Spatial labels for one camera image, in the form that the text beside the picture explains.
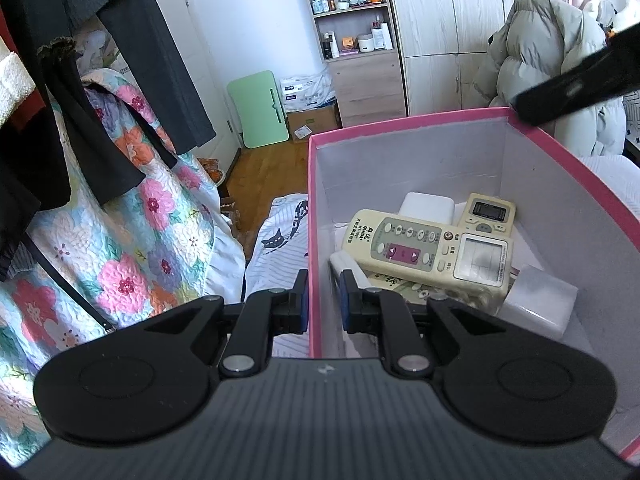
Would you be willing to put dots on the large cream remote control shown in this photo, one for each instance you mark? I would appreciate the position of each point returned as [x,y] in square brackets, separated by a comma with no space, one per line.
[425,250]

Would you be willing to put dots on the small cream remote control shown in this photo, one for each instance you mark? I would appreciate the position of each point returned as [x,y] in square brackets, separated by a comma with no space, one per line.
[492,212]

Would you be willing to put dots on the brown cardboard box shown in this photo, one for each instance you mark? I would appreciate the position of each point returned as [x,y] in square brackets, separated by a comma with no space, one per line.
[312,122]

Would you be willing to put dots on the black belt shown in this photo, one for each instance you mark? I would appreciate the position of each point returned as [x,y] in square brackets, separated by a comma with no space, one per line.
[70,290]

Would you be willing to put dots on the light wooden wardrobe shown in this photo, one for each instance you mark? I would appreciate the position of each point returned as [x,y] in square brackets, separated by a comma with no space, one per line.
[475,10]

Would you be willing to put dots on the white fleece garment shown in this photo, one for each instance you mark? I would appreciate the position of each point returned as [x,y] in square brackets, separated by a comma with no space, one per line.
[12,85]

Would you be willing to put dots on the black bottle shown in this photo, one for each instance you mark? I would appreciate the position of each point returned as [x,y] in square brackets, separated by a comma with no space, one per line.
[329,46]

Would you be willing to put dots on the small orange box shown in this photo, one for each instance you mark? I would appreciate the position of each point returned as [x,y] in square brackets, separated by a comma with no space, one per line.
[347,42]

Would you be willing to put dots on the floral quilt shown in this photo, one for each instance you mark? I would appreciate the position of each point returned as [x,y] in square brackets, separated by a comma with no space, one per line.
[140,240]

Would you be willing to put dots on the translucent white plastic box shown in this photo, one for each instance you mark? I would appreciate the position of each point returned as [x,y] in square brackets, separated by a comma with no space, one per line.
[540,302]

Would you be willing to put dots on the black hanging garment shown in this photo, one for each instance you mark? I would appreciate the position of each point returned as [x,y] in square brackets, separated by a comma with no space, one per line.
[65,125]

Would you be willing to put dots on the bowl of snack packets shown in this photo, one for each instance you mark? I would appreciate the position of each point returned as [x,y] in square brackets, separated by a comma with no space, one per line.
[212,170]

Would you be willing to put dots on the white printed bag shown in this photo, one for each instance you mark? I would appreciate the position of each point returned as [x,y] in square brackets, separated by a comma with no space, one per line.
[97,50]

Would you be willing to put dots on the grey puffer jacket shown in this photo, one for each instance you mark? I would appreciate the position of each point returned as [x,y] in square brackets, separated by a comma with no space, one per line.
[540,45]

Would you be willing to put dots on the stack of white packs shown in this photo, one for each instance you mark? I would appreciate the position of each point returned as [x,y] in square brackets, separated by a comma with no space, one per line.
[305,90]

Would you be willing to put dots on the green folding table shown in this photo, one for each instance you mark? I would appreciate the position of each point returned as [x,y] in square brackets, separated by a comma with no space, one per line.
[255,110]

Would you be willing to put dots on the wooden shelf unit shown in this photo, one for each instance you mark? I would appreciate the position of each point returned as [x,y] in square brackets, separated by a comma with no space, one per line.
[367,90]

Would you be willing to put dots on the white plastic tube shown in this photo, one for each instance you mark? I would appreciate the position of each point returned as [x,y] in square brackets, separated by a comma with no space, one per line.
[345,262]

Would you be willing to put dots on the white bed sheet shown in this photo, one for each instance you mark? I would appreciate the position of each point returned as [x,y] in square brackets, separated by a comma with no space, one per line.
[612,180]

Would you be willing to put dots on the white power adapter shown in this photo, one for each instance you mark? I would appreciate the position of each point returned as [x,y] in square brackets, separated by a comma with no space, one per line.
[425,207]

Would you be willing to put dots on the dark grey hanging garment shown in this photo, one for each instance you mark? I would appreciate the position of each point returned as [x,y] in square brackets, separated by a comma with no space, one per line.
[150,45]

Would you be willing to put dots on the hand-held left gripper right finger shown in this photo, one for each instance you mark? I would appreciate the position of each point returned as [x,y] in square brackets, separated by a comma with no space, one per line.
[344,304]

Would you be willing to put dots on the red garment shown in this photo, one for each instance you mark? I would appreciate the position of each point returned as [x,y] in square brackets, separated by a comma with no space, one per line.
[30,110]

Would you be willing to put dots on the white jar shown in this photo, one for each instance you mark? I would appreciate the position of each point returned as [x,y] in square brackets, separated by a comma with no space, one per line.
[365,43]

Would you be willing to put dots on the cat print mat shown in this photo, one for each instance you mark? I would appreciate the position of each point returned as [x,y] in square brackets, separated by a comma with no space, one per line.
[285,245]

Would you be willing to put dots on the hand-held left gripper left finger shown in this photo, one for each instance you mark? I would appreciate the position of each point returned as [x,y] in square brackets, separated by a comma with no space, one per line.
[302,306]

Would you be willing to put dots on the white door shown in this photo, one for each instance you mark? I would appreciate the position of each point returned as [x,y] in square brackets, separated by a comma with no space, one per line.
[200,25]

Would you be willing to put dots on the white plush goose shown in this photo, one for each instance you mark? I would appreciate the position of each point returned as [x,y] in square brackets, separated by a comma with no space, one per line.
[597,7]
[627,12]

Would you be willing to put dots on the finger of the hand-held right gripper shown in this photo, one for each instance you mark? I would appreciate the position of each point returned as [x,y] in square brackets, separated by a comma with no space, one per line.
[575,85]

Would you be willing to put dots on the pink cardboard box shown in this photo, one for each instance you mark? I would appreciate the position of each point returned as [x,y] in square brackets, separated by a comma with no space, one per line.
[410,160]

